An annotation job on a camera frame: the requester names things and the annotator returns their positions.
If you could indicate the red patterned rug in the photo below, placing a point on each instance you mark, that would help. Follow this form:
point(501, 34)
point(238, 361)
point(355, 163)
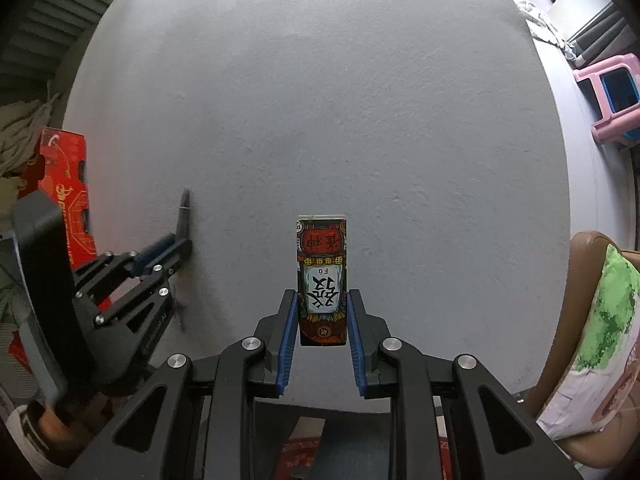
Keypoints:
point(300, 460)

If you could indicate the person's blue jeans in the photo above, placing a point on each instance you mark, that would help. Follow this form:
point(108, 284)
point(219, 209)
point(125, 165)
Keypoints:
point(355, 455)

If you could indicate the grey curtain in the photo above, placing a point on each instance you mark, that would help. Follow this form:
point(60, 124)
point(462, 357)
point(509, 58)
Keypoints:
point(595, 35)

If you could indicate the red cardboard box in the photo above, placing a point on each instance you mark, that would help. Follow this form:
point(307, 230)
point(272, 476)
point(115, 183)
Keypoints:
point(65, 160)

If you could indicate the grey pen with yellow band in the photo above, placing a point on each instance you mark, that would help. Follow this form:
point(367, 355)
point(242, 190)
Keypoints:
point(184, 215)

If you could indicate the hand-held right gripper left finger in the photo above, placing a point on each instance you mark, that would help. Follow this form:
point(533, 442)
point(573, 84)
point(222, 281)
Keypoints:
point(289, 345)

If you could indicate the green floral cushion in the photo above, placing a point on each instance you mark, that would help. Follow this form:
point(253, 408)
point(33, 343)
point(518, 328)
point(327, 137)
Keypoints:
point(605, 320)

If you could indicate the pink plastic stool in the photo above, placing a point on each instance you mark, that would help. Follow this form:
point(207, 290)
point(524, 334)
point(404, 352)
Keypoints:
point(587, 77)

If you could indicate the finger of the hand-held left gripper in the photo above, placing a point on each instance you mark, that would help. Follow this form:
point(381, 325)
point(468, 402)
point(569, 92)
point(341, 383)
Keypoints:
point(160, 252)
point(135, 302)

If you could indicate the black red printed card pack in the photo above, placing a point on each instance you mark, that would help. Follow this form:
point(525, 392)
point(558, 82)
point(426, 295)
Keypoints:
point(320, 260)

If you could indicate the person's left hand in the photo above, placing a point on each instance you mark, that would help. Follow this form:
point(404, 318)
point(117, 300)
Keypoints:
point(52, 422)

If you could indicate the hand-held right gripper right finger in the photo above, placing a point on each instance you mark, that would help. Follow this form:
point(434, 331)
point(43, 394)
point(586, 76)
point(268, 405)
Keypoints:
point(356, 345)

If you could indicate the white patterned cloth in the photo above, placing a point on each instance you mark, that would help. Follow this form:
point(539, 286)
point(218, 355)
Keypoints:
point(542, 25)

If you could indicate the brown chair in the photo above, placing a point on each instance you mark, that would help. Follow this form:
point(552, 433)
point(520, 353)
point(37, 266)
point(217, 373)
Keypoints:
point(580, 255)

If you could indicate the white cloth pile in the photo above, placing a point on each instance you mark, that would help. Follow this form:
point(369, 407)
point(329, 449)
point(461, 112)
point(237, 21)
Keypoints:
point(20, 130)

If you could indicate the person's left forearm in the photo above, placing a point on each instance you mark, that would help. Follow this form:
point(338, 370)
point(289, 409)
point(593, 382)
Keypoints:
point(25, 455)

